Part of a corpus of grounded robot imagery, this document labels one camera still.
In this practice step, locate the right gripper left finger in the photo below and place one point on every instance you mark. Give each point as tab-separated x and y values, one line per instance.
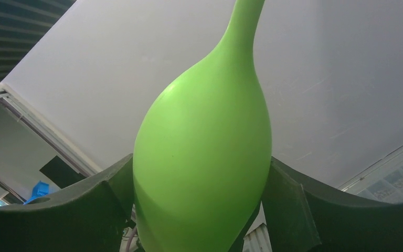
89	215

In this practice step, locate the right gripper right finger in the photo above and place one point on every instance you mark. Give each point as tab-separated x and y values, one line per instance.
304	214

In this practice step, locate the green plastic wine glass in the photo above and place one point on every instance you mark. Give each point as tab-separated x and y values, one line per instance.
202	153

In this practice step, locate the blue plastic bin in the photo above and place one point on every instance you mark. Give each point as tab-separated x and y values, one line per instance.
39	190

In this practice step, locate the clear plastic screw box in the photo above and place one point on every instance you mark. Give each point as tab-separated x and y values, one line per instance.
383	185

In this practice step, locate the aluminium frame rail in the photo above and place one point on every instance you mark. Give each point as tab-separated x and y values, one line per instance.
29	116

